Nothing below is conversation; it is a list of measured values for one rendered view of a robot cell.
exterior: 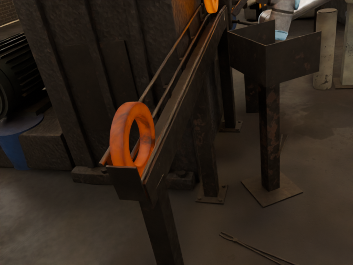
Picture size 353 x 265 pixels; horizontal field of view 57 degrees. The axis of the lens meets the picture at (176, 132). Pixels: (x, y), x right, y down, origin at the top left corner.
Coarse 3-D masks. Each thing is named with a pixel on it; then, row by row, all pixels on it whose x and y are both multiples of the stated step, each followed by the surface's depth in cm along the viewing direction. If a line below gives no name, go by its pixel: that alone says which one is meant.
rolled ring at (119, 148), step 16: (128, 112) 72; (144, 112) 80; (112, 128) 71; (128, 128) 72; (144, 128) 84; (112, 144) 70; (128, 144) 72; (144, 144) 85; (112, 160) 71; (128, 160) 72; (144, 160) 82
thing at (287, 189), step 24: (264, 24) 125; (240, 48) 116; (264, 48) 101; (288, 48) 103; (312, 48) 106; (264, 72) 105; (288, 72) 107; (312, 72) 110; (264, 96) 125; (264, 120) 131; (264, 144) 137; (264, 168) 144; (264, 192) 147; (288, 192) 145
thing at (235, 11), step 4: (240, 0) 138; (244, 0) 136; (236, 4) 141; (240, 4) 137; (244, 4) 137; (232, 8) 140; (236, 8) 138; (240, 8) 138; (232, 12) 140; (236, 12) 139
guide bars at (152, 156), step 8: (224, 8) 168; (216, 16) 152; (208, 40) 136; (200, 56) 121; (192, 72) 112; (184, 88) 103; (176, 104) 96; (168, 120) 90; (168, 128) 91; (160, 136) 85; (160, 144) 84; (152, 152) 80; (152, 160) 79; (144, 168) 76; (144, 176) 74
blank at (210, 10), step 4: (204, 0) 135; (208, 0) 134; (212, 0) 136; (216, 0) 143; (208, 4) 136; (212, 4) 136; (216, 4) 143; (208, 8) 138; (212, 8) 137; (216, 8) 143; (208, 12) 141; (212, 12) 141
